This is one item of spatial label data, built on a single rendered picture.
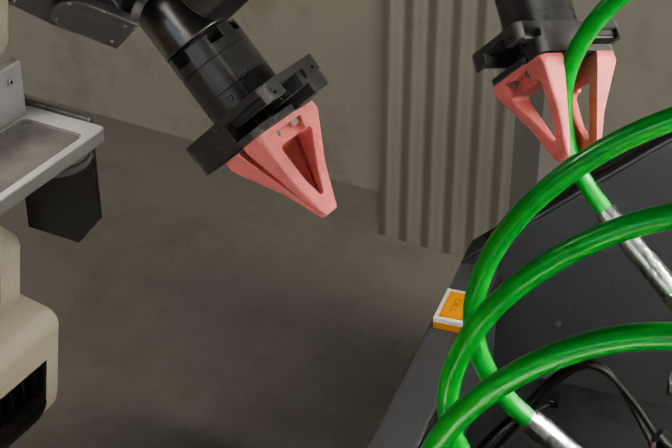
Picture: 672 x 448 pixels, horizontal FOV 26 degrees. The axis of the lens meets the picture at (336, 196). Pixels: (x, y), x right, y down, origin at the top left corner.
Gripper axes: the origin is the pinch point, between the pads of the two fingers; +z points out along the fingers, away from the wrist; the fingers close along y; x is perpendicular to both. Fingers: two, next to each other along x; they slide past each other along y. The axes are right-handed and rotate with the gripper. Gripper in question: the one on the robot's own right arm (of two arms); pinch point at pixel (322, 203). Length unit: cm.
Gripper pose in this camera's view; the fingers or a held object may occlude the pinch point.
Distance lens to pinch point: 104.8
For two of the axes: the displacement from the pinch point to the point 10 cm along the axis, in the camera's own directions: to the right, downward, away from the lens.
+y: 5.8, -4.1, -7.1
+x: 5.5, -4.4, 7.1
